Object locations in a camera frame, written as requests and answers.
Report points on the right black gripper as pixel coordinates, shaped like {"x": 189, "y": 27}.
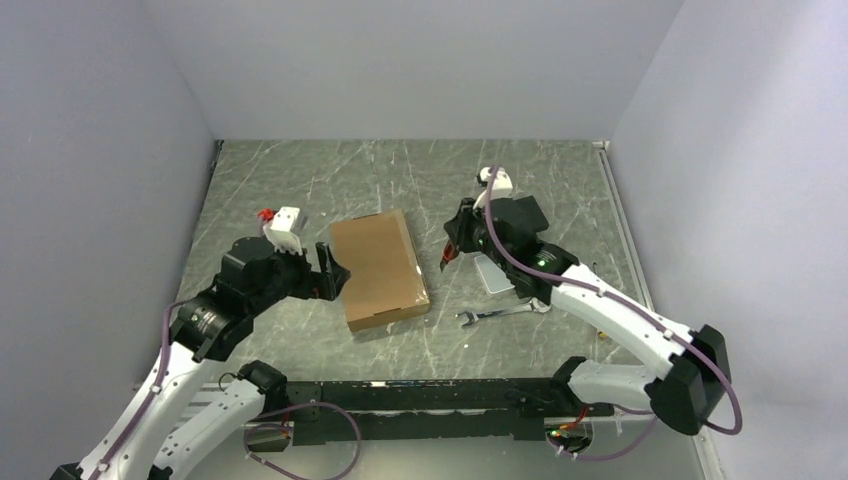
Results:
{"x": 460, "y": 225}

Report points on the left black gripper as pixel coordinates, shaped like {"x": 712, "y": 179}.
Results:
{"x": 325, "y": 284}

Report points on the red utility knife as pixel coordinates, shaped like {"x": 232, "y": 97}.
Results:
{"x": 449, "y": 253}

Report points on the brown cardboard express box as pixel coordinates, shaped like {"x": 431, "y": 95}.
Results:
{"x": 386, "y": 284}

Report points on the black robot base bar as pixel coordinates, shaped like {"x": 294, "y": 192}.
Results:
{"x": 320, "y": 412}

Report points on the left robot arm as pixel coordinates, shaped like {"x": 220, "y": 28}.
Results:
{"x": 149, "y": 441}

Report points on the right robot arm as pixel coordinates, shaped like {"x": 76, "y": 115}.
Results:
{"x": 682, "y": 373}

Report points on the black square box with label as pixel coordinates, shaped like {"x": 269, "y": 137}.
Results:
{"x": 528, "y": 217}

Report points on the white rounded power bank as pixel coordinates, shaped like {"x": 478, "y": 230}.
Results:
{"x": 494, "y": 280}

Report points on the silver open-end wrench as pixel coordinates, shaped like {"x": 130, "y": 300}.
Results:
{"x": 534, "y": 305}

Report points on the yellow black screwdriver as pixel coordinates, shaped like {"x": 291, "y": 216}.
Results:
{"x": 600, "y": 292}

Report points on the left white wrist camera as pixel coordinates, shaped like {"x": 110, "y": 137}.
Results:
{"x": 283, "y": 228}

